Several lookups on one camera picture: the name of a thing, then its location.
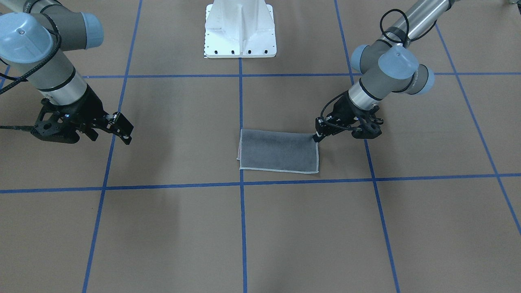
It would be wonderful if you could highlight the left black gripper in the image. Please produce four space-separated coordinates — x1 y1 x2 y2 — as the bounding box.
313 92 369 143

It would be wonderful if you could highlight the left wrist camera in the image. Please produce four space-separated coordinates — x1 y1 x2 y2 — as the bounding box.
351 106 383 139

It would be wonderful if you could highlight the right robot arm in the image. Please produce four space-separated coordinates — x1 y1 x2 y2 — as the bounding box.
0 0 134 145

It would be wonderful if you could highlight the pink towel with grey back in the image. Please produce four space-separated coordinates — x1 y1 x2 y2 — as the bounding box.
237 129 320 174

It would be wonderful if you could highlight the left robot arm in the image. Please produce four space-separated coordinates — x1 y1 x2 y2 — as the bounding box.
313 0 454 143

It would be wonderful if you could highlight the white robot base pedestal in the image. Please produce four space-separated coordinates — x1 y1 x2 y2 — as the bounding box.
204 0 277 58

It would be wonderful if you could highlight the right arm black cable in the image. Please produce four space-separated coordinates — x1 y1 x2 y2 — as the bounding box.
0 24 62 131

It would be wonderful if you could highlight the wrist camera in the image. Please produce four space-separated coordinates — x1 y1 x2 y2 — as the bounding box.
351 106 383 139
29 98 80 144

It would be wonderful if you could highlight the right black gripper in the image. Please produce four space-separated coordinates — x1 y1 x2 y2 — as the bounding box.
61 85 134 145

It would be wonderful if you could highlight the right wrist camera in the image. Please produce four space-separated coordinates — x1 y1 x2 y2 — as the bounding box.
29 98 80 144

